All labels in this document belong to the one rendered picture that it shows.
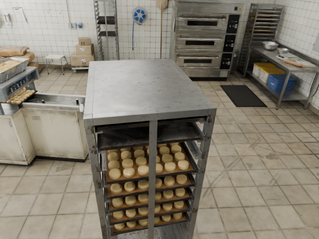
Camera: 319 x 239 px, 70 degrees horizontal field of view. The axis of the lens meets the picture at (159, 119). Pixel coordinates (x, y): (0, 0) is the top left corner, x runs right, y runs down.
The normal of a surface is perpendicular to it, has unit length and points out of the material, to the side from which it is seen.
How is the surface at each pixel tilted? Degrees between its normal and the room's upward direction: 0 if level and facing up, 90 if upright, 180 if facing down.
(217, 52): 90
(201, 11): 90
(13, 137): 90
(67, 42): 90
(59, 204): 0
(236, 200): 0
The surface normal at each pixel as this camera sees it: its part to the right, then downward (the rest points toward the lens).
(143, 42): 0.07, 0.52
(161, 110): 0.04, -0.86
